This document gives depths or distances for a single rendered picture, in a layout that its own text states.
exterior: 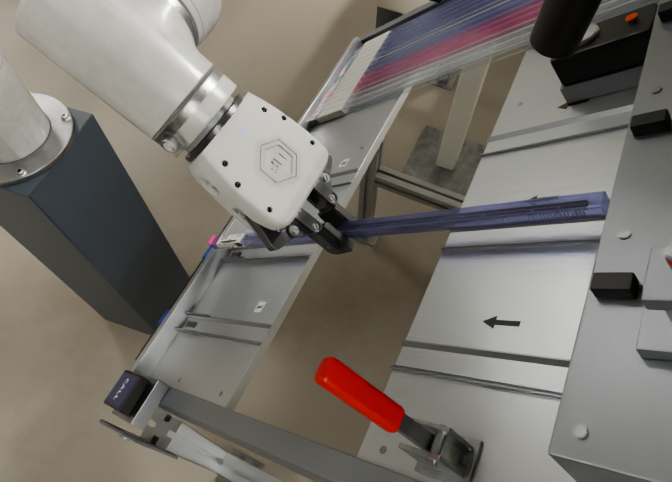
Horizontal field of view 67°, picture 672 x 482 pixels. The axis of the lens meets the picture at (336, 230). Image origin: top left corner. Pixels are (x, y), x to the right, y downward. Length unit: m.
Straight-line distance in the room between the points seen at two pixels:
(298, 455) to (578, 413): 0.22
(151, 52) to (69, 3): 0.06
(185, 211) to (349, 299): 0.59
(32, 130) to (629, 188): 0.83
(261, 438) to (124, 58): 0.31
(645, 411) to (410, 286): 1.28
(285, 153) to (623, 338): 0.32
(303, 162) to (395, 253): 1.08
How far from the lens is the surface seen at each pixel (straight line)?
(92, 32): 0.44
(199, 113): 0.44
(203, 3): 0.50
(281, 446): 0.42
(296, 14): 2.25
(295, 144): 0.48
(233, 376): 0.54
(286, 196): 0.46
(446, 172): 1.71
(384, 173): 1.30
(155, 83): 0.44
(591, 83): 0.49
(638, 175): 0.32
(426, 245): 1.56
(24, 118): 0.92
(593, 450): 0.24
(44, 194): 0.94
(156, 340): 0.69
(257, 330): 0.55
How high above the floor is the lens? 1.36
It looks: 60 degrees down
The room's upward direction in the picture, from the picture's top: straight up
